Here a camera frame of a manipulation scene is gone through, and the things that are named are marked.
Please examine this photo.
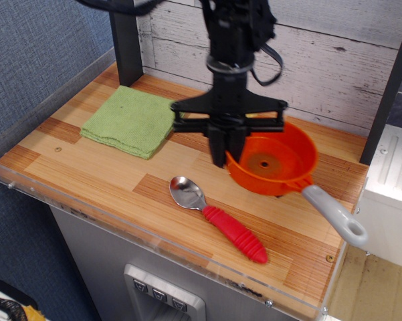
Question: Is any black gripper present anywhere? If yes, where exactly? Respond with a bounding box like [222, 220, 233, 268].
[171, 72, 288, 168]

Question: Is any orange pan with grey handle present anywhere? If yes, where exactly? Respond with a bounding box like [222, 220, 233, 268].
[225, 122, 369, 247]

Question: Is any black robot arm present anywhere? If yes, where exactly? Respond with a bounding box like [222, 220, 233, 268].
[171, 1, 288, 167]

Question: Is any green folded cloth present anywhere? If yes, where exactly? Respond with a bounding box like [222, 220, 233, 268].
[80, 86, 175, 160]

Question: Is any yellow toy potato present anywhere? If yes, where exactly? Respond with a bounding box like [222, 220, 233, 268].
[245, 113, 258, 118]

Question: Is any grey cabinet under table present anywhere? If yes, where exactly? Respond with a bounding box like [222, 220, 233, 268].
[52, 207, 292, 320]

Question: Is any white side unit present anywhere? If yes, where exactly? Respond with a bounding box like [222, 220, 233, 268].
[355, 125, 402, 266]

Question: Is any silver dispenser button panel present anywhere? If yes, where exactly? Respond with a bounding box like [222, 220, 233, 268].
[124, 264, 207, 320]

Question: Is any clear acrylic table guard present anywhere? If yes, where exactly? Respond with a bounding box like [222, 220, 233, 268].
[0, 46, 369, 321]

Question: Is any black and yellow object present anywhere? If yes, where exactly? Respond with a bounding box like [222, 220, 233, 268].
[0, 280, 47, 320]

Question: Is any spoon with red handle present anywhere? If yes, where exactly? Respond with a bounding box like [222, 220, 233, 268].
[169, 176, 268, 264]

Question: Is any dark left upright post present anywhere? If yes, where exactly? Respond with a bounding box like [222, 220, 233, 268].
[109, 13, 144, 87]

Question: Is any dark upright post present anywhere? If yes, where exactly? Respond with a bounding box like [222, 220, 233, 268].
[109, 13, 144, 87]
[359, 41, 402, 165]

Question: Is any dark right upright post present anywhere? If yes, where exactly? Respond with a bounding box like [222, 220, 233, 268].
[359, 41, 402, 165]

